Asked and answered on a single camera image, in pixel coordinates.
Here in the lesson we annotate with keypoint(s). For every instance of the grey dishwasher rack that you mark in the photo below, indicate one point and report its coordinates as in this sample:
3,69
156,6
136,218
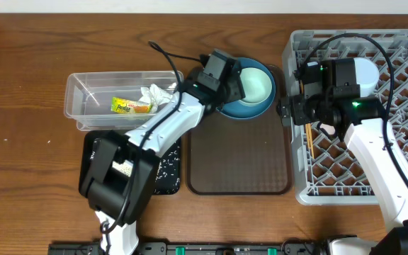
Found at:
334,177

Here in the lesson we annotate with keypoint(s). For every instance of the light blue bowl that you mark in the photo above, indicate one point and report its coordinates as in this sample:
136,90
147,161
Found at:
367,75

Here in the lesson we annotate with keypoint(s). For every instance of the white rice pile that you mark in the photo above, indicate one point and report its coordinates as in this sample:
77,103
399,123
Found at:
125,168

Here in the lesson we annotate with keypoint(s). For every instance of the dark blue plate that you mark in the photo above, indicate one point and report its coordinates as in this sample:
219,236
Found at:
236,110

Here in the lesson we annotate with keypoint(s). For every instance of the black plastic tray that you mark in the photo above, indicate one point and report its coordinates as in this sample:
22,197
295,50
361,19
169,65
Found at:
168,178

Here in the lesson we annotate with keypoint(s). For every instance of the yellow green snack wrapper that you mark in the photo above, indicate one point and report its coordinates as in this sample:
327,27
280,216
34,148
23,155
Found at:
124,106

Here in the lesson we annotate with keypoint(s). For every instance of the white tissue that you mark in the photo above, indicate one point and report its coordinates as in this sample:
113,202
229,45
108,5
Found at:
154,97

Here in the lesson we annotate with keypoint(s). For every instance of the pink cup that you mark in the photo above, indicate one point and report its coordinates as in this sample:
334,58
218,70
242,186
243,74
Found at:
328,130

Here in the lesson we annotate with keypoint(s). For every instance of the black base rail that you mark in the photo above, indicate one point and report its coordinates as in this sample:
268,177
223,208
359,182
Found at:
160,248

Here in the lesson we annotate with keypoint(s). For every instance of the wooden chopstick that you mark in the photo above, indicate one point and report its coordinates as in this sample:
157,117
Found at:
308,130
301,87

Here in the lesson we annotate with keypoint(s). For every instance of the clear plastic bin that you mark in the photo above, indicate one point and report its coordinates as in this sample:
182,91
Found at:
89,95

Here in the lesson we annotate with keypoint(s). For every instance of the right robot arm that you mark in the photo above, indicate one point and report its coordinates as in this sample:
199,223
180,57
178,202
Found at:
363,126

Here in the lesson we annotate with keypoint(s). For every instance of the mint green bowl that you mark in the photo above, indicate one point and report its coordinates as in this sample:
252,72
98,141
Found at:
257,86

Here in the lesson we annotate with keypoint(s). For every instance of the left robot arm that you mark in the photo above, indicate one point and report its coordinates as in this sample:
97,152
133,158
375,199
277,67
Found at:
118,171

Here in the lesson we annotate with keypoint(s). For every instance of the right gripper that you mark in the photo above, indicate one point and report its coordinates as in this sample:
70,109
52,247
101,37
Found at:
286,110

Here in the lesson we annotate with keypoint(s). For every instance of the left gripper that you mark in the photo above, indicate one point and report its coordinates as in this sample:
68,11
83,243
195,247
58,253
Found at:
234,86

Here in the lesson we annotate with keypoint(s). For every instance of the brown serving tray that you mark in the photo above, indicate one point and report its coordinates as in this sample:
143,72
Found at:
239,157

